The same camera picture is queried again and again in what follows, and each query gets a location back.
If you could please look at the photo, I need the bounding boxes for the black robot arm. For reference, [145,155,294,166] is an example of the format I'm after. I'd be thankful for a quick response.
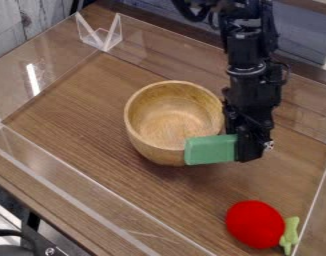
[171,0,290,165]

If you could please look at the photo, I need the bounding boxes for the red plush tomato toy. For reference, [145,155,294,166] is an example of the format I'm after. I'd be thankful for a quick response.
[225,200,300,256]

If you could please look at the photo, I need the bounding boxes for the brown wooden bowl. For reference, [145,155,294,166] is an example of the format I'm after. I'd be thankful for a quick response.
[123,80,224,166]

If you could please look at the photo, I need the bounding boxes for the green rectangular block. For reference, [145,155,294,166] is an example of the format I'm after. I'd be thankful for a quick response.
[184,135,237,165]

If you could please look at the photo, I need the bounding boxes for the black cable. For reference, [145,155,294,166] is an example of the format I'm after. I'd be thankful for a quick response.
[0,228,36,256]

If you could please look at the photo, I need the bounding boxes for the clear acrylic corner bracket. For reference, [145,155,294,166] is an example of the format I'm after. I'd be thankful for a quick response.
[75,13,123,52]

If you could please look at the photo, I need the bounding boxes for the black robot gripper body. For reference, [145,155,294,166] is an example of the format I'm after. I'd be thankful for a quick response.
[221,61,286,134]

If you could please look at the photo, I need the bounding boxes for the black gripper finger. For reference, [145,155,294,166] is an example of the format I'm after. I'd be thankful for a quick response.
[236,125,274,163]

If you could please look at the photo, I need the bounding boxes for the clear acrylic tray wall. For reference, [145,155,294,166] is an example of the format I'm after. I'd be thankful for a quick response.
[0,121,216,256]

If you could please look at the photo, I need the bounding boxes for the black table leg bracket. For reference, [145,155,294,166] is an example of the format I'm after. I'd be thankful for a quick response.
[18,209,71,256]

